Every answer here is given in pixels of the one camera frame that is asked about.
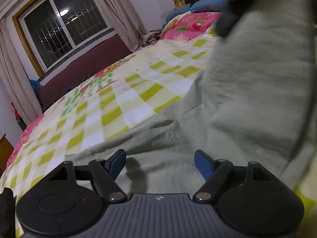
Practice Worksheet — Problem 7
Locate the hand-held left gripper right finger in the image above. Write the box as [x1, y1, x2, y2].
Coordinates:
[193, 149, 276, 202]

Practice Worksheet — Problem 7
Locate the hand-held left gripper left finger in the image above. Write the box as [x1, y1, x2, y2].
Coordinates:
[46, 149, 127, 202]

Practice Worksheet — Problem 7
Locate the blue pillow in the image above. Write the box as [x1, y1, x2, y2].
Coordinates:
[191, 0, 236, 13]
[162, 4, 195, 29]

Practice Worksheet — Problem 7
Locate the cartoon printed bed sheet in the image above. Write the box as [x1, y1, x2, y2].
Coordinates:
[6, 11, 223, 169]

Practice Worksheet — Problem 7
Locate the yellow-green checked sheet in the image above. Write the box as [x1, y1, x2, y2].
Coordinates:
[0, 28, 317, 238]

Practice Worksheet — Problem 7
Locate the patterned crumpled cloth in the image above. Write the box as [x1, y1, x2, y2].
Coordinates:
[142, 29, 164, 46]

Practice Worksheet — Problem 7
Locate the wooden cabinet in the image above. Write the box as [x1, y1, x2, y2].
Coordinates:
[0, 134, 15, 176]

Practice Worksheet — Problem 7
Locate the red object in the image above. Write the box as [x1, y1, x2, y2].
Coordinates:
[11, 100, 24, 127]

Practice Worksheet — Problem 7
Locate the blue cloth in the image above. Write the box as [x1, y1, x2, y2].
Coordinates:
[28, 79, 44, 97]

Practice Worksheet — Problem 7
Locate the beige curtain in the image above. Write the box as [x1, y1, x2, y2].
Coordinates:
[0, 17, 42, 129]
[84, 0, 146, 52]

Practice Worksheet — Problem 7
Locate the barred sliding window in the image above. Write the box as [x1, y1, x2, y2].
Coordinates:
[13, 0, 116, 77]

